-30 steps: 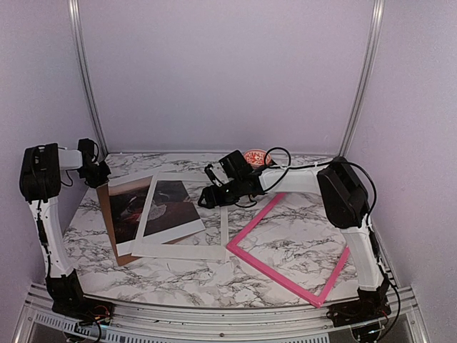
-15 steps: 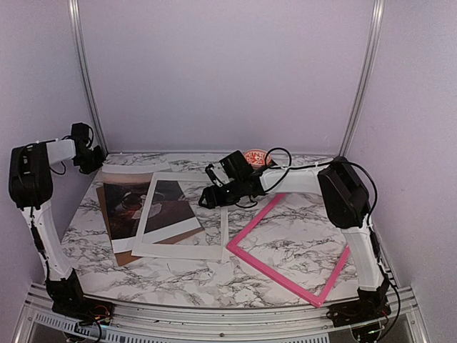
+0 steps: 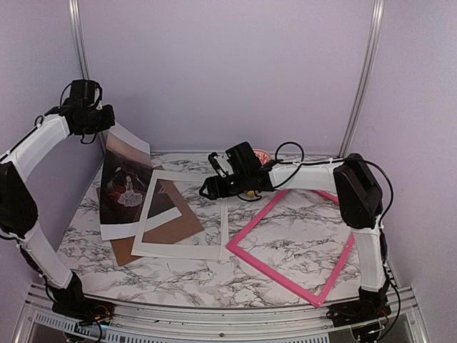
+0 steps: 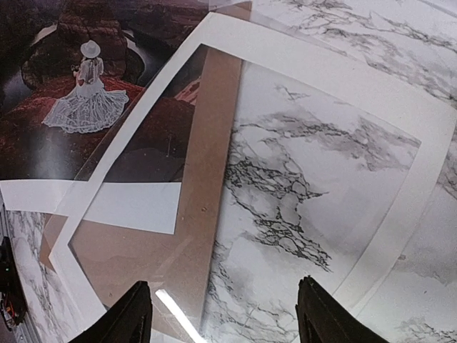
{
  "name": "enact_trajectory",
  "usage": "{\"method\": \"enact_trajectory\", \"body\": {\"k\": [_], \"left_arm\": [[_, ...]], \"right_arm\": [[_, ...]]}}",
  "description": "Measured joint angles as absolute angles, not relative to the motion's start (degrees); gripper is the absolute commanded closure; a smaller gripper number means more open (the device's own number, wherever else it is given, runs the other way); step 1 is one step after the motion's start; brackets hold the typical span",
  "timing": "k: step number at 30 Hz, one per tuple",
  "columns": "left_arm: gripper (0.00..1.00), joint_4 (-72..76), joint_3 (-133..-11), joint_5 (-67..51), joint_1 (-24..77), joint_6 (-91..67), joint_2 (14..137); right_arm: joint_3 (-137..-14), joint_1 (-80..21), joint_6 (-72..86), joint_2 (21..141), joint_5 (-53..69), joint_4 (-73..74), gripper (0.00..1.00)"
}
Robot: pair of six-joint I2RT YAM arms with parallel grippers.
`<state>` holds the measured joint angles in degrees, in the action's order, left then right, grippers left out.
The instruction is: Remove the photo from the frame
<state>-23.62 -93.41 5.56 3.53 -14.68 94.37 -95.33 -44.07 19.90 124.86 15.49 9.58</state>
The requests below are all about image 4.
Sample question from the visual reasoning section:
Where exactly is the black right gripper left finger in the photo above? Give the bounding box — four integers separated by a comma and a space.
70, 281, 153, 343

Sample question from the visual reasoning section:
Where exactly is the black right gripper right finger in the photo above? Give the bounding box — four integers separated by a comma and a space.
296, 276, 387, 343

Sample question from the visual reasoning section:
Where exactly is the clear glass pane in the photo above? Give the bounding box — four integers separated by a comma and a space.
67, 0, 457, 343

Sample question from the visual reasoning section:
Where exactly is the white mat board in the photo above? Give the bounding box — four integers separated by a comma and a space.
64, 22, 456, 342

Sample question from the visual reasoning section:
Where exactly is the photo with white mat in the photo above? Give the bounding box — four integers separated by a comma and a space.
1, 1, 209, 234

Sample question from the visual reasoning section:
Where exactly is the brown frame backing board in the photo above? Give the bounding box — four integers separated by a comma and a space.
39, 0, 254, 343

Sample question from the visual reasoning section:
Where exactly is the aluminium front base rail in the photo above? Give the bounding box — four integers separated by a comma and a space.
1, 204, 41, 342

